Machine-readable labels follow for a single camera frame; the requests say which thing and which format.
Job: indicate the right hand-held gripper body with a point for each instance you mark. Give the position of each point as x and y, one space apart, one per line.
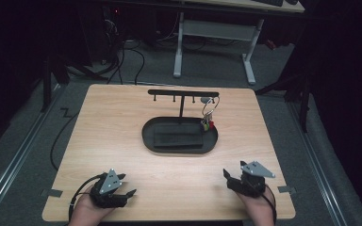
251 182

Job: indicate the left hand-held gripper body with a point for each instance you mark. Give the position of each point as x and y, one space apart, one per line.
109 190

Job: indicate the key bunch with coloured tags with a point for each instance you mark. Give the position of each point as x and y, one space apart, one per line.
208 121

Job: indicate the black wallet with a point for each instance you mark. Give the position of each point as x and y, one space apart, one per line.
178 136

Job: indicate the black key rack with tray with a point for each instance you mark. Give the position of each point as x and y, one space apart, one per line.
169 103

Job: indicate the person's right hand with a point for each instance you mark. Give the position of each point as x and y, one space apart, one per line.
259 210

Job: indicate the person's left hand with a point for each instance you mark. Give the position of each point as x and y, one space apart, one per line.
86 212

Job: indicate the grey round table grommet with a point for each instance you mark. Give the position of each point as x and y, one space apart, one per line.
205 100

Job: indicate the black metal stand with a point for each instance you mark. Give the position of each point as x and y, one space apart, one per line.
303 94
47 81

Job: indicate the white-legged wooden desk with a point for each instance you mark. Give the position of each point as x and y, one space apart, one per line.
220 29

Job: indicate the black keyboard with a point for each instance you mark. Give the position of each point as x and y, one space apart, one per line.
268 2

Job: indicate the metal floor rail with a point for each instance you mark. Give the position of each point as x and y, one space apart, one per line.
317 169
15 157

